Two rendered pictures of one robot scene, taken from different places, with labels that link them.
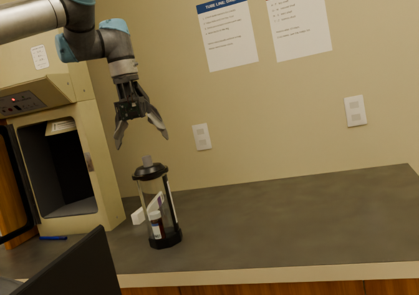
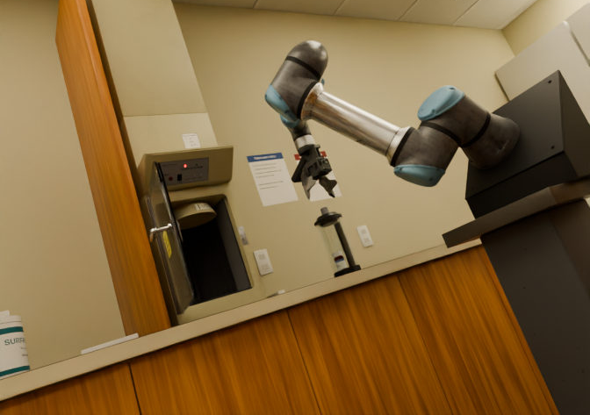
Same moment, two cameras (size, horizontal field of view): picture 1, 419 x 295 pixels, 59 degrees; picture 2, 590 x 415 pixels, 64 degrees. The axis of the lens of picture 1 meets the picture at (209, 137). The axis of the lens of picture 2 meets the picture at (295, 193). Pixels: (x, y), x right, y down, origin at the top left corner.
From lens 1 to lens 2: 1.72 m
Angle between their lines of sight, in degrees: 57
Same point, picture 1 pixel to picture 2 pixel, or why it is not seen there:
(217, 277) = (424, 255)
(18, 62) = (167, 144)
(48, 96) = (218, 168)
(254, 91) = (299, 222)
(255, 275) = (441, 250)
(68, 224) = (219, 306)
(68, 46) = not seen: hidden behind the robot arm
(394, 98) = (382, 227)
